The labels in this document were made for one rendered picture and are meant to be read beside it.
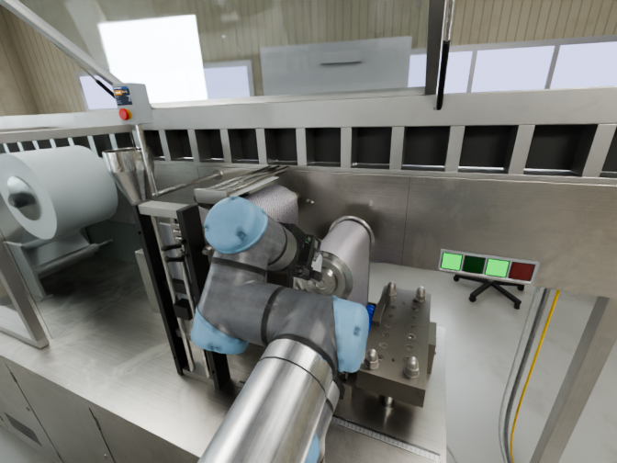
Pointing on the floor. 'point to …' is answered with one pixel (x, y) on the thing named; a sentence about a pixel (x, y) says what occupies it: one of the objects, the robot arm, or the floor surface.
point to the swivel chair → (493, 287)
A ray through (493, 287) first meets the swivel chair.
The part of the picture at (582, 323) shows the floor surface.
